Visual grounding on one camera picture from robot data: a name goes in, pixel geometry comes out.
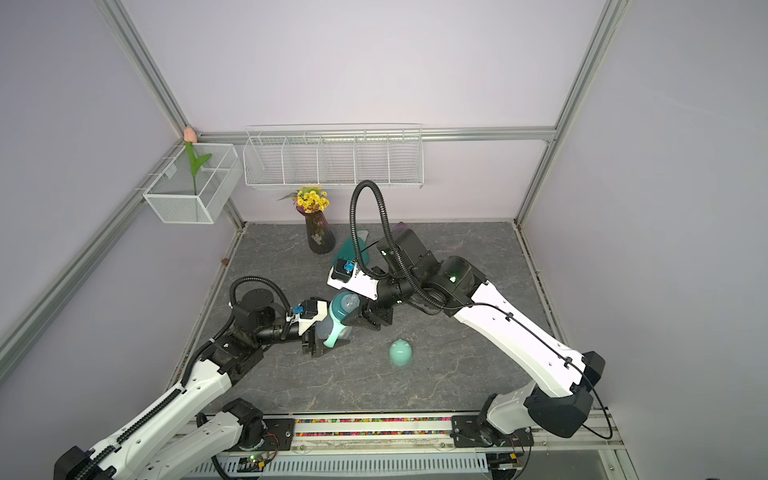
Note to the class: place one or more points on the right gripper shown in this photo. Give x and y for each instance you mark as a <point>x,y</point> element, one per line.
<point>370,315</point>

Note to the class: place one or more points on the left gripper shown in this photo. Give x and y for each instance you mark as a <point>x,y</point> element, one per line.
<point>308,341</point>

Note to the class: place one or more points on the clear baby bottle body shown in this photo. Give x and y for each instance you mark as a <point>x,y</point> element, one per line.
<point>331,330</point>

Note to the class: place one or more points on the teal bottle collar with nipple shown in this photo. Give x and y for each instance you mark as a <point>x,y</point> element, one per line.
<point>343,304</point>

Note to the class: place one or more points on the mint bottle cap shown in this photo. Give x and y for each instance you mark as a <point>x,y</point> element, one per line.
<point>400,353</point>

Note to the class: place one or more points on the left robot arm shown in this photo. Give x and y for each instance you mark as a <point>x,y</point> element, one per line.
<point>173,435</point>

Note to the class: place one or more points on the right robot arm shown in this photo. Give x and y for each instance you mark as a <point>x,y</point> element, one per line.
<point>560,394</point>

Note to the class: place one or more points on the green garden glove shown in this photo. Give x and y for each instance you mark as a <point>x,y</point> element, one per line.
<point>347,252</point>

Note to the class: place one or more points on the dark glass vase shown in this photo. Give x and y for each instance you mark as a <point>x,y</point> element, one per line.
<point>321,239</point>

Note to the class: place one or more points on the yellow flower bouquet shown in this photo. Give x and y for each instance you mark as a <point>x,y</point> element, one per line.
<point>309,199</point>

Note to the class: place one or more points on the green circuit board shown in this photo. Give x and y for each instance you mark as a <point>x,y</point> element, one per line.
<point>251,464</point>

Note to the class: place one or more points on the artificial pink tulip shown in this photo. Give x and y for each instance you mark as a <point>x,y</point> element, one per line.
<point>195,162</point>

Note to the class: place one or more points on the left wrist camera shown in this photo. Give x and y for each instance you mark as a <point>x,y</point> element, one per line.
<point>309,312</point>

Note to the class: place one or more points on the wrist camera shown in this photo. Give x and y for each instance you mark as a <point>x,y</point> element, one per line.
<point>346,274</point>
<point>309,312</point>

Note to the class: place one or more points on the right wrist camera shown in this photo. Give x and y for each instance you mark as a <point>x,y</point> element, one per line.
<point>346,274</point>

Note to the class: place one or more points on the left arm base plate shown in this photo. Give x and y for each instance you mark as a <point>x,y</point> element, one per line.
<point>268,434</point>

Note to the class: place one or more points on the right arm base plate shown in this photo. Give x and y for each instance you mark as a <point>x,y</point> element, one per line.
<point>467,431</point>

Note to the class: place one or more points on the white ventilated cable duct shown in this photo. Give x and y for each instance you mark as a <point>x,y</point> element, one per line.
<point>362,466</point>

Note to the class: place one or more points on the white wire wall shelf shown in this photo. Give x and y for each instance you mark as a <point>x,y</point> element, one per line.
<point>334,155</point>

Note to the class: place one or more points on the white mesh wall basket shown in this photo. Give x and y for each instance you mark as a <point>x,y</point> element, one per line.
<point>170,194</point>

